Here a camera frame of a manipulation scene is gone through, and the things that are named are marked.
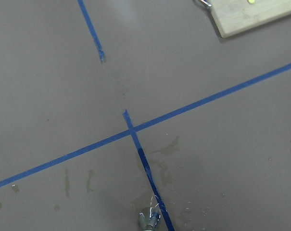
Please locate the steel jigger measuring cup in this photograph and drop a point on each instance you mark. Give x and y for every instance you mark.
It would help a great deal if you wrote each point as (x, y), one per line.
(149, 219)

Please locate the bamboo cutting board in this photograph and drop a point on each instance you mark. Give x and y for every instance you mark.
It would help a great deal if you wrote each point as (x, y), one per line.
(235, 16)

